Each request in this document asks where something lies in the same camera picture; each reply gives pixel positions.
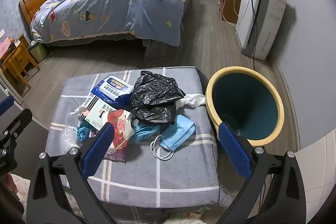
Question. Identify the grey plaid cushion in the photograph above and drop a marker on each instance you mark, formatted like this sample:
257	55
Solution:
170	174

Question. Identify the blue wet wipes packet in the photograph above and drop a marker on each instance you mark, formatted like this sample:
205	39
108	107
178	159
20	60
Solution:
113	87

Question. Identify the white wipe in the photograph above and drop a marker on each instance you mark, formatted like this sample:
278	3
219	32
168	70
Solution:
78	109
193	100

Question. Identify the blue plastic cover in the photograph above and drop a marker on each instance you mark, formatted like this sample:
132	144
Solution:
83	132

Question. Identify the white air purifier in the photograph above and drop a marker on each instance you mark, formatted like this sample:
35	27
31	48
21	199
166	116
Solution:
267	24

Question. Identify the black plastic bag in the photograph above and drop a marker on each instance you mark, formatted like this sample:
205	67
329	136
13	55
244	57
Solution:
155	95

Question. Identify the blue bin with yellow rim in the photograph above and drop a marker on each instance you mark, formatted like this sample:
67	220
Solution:
249	108

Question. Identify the wooden cabinet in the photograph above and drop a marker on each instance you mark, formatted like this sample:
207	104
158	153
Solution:
231	3

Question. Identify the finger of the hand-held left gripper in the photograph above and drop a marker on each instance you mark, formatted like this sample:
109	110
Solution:
15	120

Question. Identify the blue face mask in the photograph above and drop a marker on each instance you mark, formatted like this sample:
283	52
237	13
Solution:
143	134
178	132

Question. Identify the grey bed sheet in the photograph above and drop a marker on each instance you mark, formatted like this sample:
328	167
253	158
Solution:
157	53

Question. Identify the white fluffy cloth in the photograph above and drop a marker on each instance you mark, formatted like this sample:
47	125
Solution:
21	184

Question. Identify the white and green medicine box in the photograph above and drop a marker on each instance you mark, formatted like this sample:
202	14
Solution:
99	113

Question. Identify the wooden stool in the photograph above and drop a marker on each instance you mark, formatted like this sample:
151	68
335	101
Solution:
18	66

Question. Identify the wooden nightstand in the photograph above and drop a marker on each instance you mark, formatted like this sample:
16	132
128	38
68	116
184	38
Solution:
8	53

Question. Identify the red floral packet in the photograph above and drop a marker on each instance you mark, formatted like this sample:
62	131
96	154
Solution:
119	129

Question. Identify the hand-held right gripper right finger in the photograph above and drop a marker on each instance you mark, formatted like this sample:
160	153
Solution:
233	151

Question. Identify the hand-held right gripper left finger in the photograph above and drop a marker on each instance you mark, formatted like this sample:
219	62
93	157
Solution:
97	150

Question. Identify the green waste bin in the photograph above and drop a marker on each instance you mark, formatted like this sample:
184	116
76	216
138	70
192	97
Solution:
38	52

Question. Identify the clear plastic bag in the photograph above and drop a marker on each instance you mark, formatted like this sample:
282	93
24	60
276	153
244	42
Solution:
69	140

